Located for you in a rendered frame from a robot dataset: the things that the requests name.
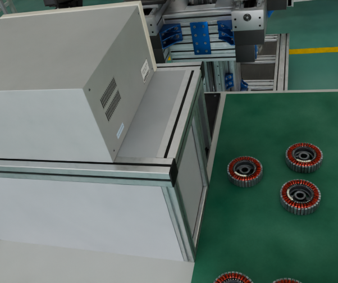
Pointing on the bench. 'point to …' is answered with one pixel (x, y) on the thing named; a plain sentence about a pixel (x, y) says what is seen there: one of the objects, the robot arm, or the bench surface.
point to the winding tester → (63, 82)
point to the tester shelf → (131, 138)
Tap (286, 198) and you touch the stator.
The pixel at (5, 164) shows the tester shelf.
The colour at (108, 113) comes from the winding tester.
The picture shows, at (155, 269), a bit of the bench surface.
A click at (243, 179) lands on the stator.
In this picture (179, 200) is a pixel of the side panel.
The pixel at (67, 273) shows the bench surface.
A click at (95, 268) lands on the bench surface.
